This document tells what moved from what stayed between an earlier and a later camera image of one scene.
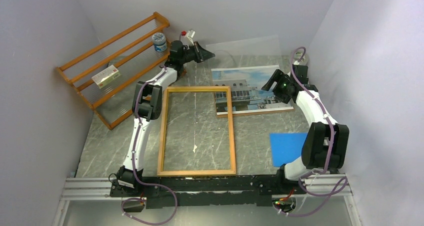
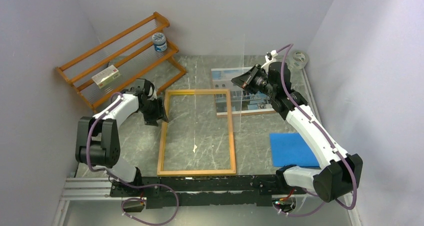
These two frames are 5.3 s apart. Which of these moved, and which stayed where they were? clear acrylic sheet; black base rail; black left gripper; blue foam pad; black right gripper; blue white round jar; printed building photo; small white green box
Moved: black left gripper; black right gripper; clear acrylic sheet
Stayed: black base rail; blue white round jar; printed building photo; small white green box; blue foam pad
